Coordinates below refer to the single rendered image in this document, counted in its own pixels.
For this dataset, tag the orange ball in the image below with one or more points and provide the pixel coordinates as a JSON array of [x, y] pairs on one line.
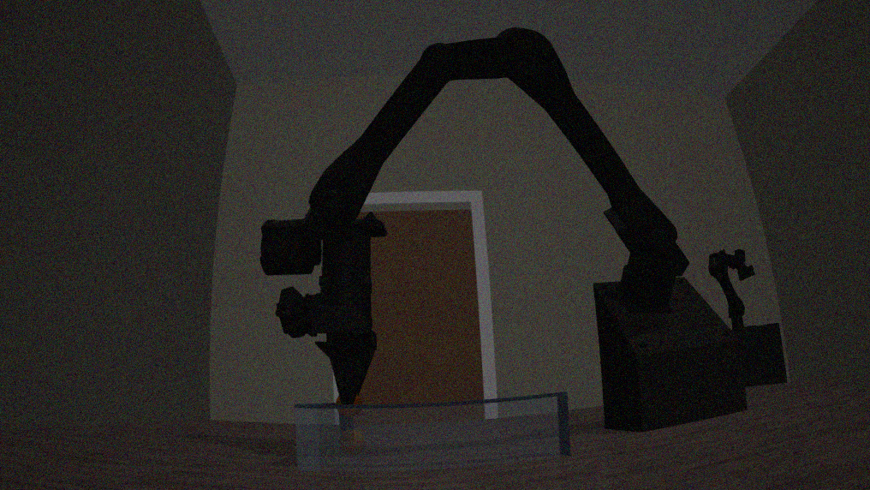
[[357, 401]]

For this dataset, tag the clear low wall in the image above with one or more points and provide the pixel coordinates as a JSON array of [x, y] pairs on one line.
[[417, 438]]

